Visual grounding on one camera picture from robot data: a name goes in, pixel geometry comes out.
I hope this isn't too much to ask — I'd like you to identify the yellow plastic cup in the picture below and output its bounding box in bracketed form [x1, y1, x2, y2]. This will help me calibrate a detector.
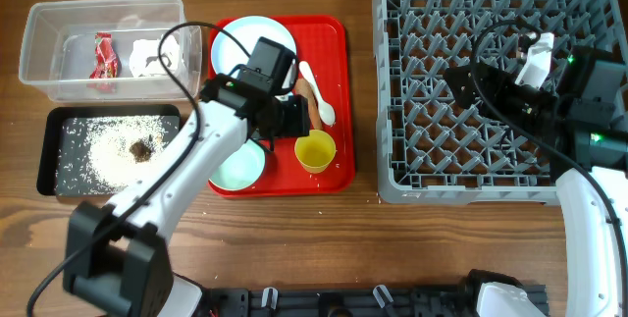
[294, 130, 337, 174]

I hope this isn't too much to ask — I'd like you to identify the mint green bowl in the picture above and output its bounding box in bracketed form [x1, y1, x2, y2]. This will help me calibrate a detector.
[209, 140, 266, 191]

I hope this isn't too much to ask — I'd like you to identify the large white plate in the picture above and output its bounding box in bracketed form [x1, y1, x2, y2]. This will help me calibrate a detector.
[210, 16, 298, 97]

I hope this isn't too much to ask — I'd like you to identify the brown food scrap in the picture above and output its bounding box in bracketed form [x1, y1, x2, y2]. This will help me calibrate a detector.
[129, 135, 153, 163]

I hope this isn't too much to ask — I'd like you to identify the white napkin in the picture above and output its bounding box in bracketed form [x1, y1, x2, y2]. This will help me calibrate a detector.
[129, 36, 185, 78]

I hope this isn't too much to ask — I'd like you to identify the red snack wrapper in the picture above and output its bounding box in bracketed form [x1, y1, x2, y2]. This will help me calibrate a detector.
[88, 32, 120, 93]

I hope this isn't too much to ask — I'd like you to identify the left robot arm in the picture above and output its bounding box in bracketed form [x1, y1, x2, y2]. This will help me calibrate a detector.
[63, 37, 298, 316]

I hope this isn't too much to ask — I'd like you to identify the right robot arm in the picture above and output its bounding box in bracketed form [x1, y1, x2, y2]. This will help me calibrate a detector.
[444, 46, 627, 316]

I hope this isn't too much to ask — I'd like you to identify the grey dishwasher rack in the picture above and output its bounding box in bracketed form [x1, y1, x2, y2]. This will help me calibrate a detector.
[372, 0, 627, 205]

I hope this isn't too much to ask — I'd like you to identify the white plastic spoon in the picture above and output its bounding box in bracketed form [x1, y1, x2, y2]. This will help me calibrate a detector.
[299, 61, 336, 127]

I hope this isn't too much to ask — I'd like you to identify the red serving tray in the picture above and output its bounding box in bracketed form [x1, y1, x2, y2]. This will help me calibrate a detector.
[208, 15, 355, 197]

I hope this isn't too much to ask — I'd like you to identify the black plastic tray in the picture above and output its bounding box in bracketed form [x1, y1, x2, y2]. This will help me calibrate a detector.
[36, 104, 181, 197]

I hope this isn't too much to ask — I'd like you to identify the clear plastic bin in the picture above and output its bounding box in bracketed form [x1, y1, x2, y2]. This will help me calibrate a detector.
[19, 0, 203, 103]

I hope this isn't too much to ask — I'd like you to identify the right black cable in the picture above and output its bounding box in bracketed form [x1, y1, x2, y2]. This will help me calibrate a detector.
[468, 21, 628, 308]

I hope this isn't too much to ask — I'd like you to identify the black cable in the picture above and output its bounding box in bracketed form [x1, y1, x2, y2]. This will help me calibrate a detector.
[468, 21, 628, 308]
[26, 21, 300, 317]

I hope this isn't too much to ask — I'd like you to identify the left black cable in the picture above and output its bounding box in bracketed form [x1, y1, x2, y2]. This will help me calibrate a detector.
[26, 21, 300, 317]

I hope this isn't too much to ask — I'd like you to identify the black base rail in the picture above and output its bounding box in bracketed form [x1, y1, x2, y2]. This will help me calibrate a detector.
[195, 285, 549, 317]

